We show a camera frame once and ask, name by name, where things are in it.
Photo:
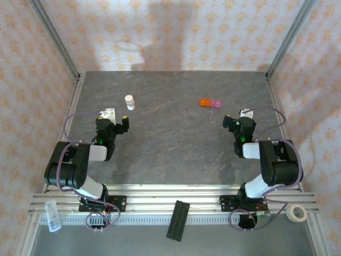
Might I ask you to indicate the grey metal panel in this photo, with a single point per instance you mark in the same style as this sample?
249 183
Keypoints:
106 242

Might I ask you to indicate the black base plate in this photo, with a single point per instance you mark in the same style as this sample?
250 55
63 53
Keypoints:
120 204
226 204

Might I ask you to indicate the left aluminium side rail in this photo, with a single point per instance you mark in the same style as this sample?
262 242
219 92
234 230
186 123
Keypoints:
72 106

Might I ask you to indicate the white tape roll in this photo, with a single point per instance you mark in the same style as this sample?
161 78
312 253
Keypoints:
291 217

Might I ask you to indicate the aluminium frame post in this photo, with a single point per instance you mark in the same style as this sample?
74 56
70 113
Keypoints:
289 40
56 40

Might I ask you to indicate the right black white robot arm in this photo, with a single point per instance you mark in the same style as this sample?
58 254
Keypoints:
279 165

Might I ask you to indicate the right aluminium frame post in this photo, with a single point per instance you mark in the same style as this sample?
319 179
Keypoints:
289 40

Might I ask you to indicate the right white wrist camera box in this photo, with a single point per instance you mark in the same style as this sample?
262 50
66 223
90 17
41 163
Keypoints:
246 114

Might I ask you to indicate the clear plastic package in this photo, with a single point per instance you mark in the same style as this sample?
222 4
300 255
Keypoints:
52 216

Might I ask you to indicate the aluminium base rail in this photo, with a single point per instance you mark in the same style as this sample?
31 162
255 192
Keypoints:
154 205

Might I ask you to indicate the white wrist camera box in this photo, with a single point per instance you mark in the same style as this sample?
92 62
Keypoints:
246 114
109 114

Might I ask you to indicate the left aluminium frame post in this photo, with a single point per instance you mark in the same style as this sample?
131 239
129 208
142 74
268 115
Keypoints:
56 40

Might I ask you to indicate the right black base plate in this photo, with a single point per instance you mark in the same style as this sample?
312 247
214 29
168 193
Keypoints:
226 204

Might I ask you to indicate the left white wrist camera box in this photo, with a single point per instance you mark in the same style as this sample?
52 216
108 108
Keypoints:
109 114

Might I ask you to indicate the white pill bottle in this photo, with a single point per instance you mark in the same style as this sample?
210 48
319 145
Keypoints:
130 102

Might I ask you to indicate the black slotted bar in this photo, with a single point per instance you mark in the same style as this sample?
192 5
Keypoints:
178 221

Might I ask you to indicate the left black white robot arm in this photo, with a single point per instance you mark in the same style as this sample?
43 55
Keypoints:
66 165

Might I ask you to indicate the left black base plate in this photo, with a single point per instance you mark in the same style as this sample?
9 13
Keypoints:
120 204

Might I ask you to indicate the right aluminium side rail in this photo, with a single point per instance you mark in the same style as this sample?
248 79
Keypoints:
275 101

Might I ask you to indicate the aluminium side rail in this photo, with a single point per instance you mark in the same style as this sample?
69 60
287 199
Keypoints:
72 106
275 101

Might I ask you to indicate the orange pink pill organizer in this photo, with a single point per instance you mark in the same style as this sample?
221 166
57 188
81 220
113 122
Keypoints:
210 103

